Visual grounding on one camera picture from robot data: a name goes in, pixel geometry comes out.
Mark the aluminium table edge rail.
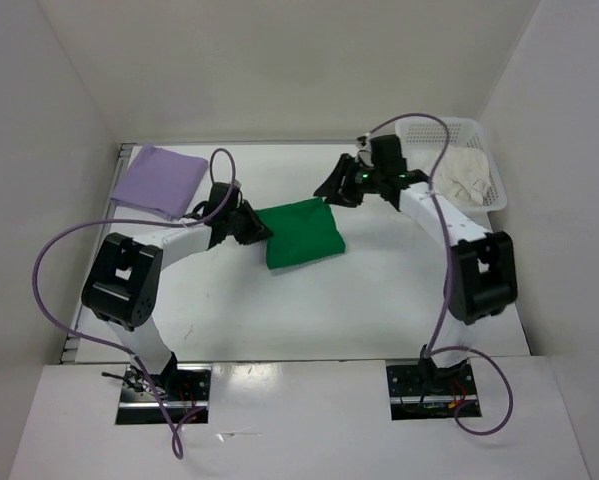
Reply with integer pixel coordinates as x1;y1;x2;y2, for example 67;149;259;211
60;143;135;364

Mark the green t-shirt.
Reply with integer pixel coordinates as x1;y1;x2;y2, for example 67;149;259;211
257;198;346;270

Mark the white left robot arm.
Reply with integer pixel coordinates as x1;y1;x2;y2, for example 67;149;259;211
81;182;273;400

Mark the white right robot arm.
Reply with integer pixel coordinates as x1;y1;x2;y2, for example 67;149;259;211
248;134;518;393

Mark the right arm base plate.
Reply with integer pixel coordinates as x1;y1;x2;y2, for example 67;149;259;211
386;359;481;421

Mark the white plastic basket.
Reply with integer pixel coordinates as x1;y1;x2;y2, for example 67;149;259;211
395;117;507;213

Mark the purple t-shirt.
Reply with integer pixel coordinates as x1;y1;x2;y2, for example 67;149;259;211
111;145;209;220

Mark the white t-shirt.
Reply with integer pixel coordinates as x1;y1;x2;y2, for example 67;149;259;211
406;147;493;207

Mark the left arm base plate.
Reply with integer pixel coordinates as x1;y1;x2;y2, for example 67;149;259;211
101;365;212;425

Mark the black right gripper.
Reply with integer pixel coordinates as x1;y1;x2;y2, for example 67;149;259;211
313;153;384;208

